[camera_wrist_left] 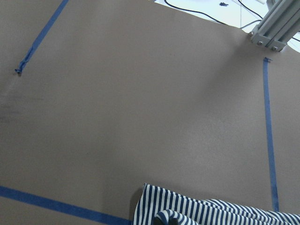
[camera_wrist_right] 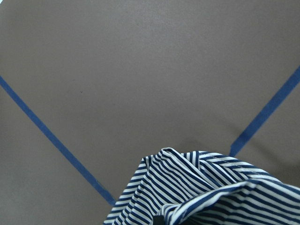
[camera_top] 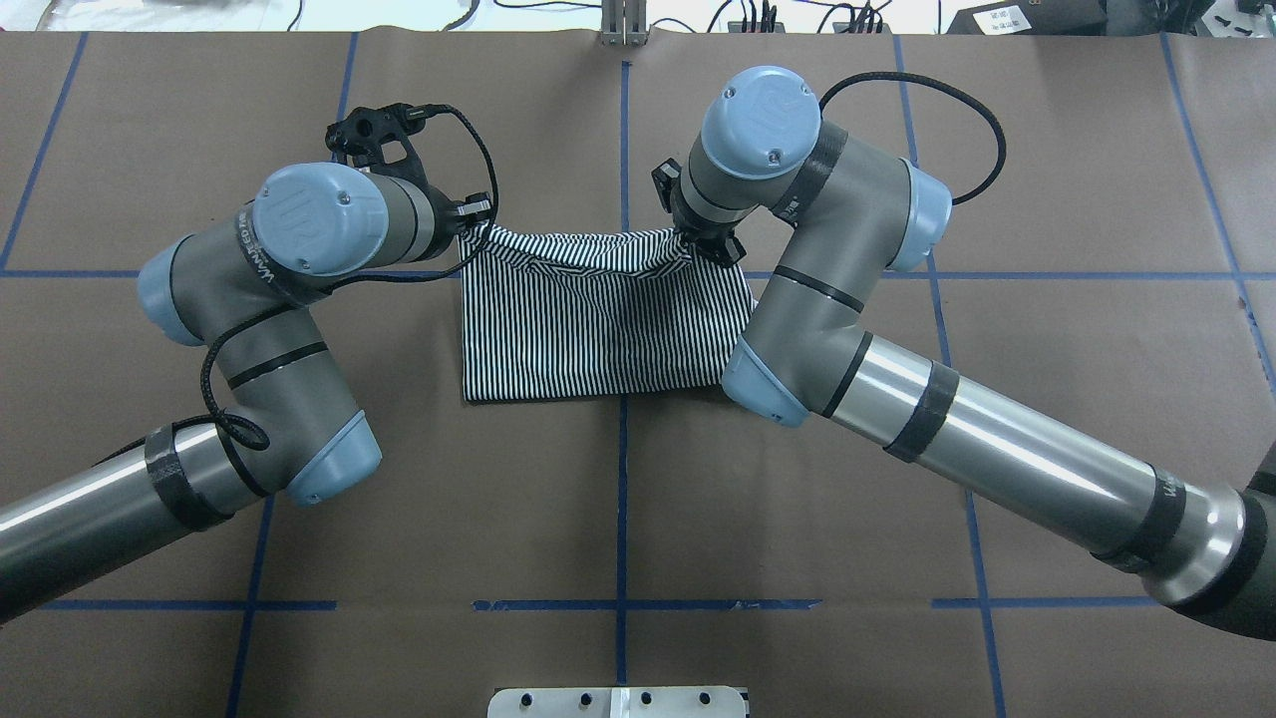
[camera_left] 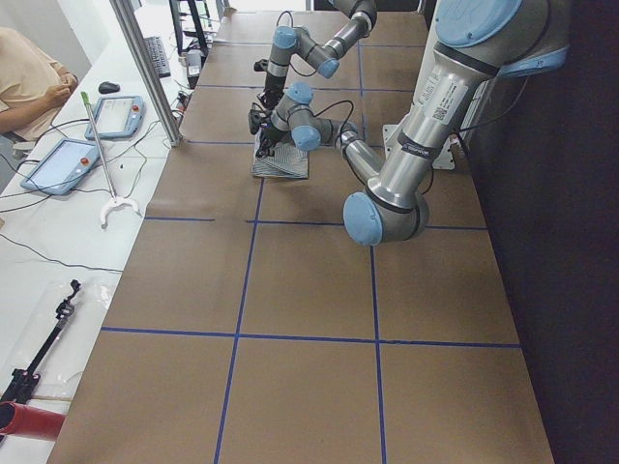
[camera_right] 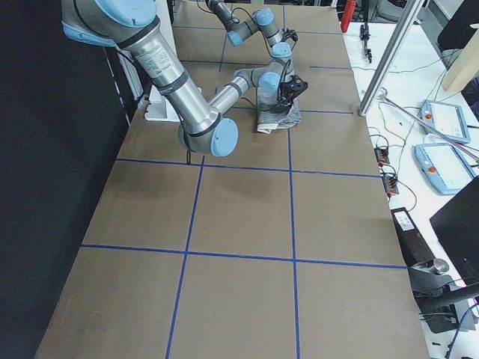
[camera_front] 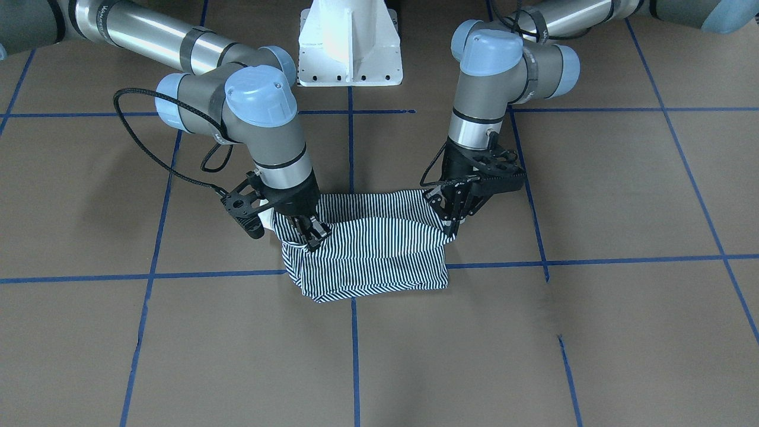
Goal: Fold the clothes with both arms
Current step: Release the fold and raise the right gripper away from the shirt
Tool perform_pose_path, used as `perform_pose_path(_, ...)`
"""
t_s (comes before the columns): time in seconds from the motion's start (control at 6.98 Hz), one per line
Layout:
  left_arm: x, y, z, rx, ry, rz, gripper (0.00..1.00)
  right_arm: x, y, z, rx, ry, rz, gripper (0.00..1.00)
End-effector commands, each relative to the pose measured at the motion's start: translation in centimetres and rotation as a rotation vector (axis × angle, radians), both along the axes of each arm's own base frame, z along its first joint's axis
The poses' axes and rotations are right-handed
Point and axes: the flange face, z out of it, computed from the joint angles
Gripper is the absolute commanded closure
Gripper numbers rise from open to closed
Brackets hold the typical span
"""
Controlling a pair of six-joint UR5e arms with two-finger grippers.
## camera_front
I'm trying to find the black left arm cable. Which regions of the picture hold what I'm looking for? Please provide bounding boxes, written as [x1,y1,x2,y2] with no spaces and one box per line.
[420,141,451,189]

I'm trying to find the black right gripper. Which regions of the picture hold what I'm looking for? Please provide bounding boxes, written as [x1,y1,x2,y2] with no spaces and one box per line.
[259,172,331,253]

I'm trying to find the blue white striped polo shirt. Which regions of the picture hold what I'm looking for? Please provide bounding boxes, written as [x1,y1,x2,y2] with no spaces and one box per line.
[265,189,453,303]

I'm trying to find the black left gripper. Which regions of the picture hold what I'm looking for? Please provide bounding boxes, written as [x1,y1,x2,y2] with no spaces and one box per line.
[422,142,493,237]

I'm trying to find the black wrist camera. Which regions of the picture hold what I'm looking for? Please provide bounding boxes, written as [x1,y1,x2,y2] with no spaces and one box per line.
[221,171,273,240]
[471,148,527,197]

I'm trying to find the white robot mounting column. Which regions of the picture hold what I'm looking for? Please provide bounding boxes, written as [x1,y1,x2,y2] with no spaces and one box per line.
[296,1,404,87]

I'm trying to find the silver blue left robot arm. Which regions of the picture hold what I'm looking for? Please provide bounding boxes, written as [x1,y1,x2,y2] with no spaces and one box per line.
[420,1,757,238]

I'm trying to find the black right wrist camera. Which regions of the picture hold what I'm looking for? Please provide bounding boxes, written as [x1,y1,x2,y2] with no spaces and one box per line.
[221,171,273,240]

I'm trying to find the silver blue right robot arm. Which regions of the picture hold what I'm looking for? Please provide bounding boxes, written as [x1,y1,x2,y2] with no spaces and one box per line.
[1,1,331,251]

